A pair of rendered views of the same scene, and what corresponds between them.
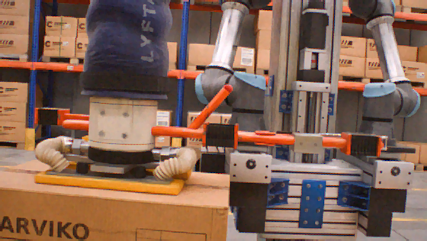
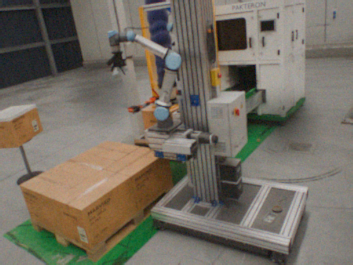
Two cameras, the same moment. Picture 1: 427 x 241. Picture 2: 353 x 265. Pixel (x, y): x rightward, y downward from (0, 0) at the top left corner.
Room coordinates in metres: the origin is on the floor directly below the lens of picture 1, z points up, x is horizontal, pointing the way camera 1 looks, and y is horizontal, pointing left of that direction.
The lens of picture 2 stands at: (3.26, -2.63, 1.91)
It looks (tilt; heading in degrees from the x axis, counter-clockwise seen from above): 20 degrees down; 127
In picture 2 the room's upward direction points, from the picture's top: 8 degrees counter-clockwise
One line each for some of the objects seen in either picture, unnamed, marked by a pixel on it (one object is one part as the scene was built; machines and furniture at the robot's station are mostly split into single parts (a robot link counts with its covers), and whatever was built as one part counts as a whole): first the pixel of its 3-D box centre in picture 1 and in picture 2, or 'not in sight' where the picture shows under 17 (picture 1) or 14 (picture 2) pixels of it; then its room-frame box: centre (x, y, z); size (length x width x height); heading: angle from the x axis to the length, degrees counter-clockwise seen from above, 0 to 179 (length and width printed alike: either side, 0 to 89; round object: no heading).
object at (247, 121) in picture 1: (247, 122); not in sight; (1.65, -0.11, 1.09); 0.15 x 0.15 x 0.10
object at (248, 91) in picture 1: (247, 90); not in sight; (1.66, -0.10, 1.20); 0.13 x 0.12 x 0.14; 63
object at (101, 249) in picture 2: not in sight; (105, 205); (0.80, -0.74, 0.07); 1.20 x 1.00 x 0.14; 88
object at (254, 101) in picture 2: not in sight; (229, 119); (1.50, 1.06, 0.50); 2.31 x 0.05 x 0.19; 88
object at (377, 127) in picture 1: (376, 130); (164, 119); (1.68, -0.60, 1.09); 0.15 x 0.15 x 0.10
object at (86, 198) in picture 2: not in sight; (101, 183); (0.80, -0.74, 0.34); 1.20 x 1.00 x 0.40; 88
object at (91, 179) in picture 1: (110, 175); not in sight; (1.05, 0.24, 0.97); 0.34 x 0.10 x 0.05; 87
